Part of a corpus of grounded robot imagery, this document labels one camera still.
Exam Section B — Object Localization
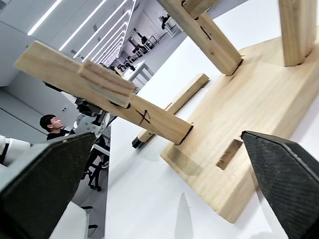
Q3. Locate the wooden cross bar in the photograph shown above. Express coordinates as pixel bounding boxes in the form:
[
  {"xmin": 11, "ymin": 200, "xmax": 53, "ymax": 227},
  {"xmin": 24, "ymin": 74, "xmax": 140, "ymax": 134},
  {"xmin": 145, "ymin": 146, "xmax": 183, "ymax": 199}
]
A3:
[
  {"xmin": 182, "ymin": 0, "xmax": 221, "ymax": 19},
  {"xmin": 78, "ymin": 60, "xmax": 138, "ymax": 109}
]

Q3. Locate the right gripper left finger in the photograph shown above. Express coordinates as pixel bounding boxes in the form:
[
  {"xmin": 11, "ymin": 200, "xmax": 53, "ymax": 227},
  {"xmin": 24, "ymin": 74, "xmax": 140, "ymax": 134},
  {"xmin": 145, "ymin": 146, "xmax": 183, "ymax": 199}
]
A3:
[{"xmin": 0, "ymin": 131, "xmax": 97, "ymax": 239}]

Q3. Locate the wooden seat board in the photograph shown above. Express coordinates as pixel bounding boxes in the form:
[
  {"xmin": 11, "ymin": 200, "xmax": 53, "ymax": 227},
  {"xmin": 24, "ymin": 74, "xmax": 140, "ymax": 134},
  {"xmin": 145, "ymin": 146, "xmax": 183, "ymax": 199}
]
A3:
[{"xmin": 160, "ymin": 37, "xmax": 319, "ymax": 224}]

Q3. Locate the person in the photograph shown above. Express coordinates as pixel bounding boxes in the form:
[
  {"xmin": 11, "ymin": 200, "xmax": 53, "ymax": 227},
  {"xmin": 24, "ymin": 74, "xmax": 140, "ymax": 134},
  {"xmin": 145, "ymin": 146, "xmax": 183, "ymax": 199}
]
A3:
[{"xmin": 39, "ymin": 114, "xmax": 111, "ymax": 168}]

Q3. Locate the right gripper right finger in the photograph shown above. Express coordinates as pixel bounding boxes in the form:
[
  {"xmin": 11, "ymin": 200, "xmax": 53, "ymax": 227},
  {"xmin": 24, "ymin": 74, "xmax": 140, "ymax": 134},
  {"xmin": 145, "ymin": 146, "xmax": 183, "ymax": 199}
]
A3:
[{"xmin": 241, "ymin": 130, "xmax": 319, "ymax": 239}]

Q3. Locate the wooden leg with cross mark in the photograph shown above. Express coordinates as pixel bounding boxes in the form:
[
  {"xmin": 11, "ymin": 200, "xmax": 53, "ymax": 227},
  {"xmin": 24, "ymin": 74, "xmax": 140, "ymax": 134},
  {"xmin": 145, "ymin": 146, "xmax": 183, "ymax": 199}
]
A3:
[{"xmin": 13, "ymin": 40, "xmax": 194, "ymax": 146}]

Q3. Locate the wooden bar with black cap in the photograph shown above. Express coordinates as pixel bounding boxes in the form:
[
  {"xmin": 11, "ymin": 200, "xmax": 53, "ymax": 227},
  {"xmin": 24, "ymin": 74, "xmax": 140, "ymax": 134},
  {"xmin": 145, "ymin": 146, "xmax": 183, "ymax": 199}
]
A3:
[{"xmin": 132, "ymin": 73, "xmax": 210, "ymax": 149}]

